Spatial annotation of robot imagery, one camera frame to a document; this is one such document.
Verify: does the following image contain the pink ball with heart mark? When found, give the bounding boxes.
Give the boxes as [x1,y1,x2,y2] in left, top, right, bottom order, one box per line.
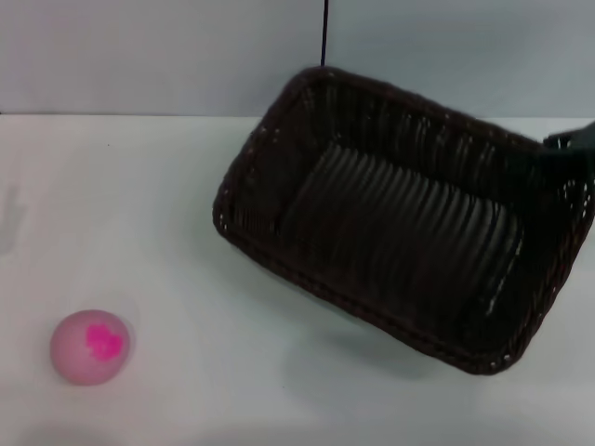
[49,308,132,387]

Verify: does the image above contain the dark brown woven basket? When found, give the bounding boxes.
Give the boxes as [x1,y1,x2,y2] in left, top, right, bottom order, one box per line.
[211,65,595,376]

